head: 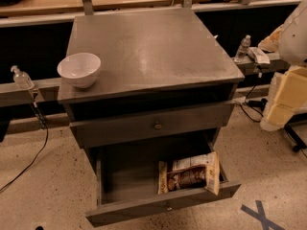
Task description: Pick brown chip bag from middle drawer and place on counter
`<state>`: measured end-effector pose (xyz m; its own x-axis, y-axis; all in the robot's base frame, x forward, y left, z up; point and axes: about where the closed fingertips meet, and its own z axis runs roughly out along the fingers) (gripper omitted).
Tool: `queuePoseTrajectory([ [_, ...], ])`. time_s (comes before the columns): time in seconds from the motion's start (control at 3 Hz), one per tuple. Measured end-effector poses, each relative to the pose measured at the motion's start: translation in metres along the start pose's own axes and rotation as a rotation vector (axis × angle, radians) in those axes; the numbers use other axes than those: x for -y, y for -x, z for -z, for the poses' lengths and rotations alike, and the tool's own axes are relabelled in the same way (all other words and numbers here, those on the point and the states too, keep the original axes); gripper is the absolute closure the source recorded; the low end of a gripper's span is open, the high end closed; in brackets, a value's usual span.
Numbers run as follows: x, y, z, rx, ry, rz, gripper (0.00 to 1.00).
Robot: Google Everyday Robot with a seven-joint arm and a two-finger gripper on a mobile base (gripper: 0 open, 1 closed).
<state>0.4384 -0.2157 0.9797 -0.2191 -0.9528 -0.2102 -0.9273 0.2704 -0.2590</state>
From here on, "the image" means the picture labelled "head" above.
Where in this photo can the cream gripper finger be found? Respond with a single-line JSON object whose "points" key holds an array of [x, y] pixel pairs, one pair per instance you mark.
{"points": [[287, 94]]}

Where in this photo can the brown chip bag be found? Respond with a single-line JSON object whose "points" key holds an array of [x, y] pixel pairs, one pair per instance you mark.
{"points": [[196, 171]]}

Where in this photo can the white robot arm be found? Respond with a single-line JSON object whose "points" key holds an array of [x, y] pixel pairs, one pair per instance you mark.
{"points": [[290, 39]]}

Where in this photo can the grey wooden drawer cabinet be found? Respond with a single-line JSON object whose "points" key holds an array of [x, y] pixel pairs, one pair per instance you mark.
{"points": [[150, 60]]}

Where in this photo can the open grey middle drawer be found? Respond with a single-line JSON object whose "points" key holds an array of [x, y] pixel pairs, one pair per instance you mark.
{"points": [[128, 179]]}

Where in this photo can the closed grey top drawer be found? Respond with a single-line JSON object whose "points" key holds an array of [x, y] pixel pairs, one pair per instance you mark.
{"points": [[126, 128]]}

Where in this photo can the black power adapter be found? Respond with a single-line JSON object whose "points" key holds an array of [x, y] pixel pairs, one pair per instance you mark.
{"points": [[260, 104]]}

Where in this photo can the clear plastic water bottle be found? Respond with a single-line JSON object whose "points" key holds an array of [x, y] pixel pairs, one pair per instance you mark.
{"points": [[243, 49]]}

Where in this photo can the blue tape cross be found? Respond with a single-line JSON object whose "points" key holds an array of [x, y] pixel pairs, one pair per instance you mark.
{"points": [[260, 215]]}

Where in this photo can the white ceramic bowl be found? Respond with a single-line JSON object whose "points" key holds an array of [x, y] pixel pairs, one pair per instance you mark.
{"points": [[80, 70]]}

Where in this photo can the clear hand sanitizer pump bottle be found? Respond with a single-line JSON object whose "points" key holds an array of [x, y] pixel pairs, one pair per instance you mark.
{"points": [[22, 79]]}

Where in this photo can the grey metal rail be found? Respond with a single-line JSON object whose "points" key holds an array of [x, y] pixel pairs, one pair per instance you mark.
{"points": [[44, 91]]}

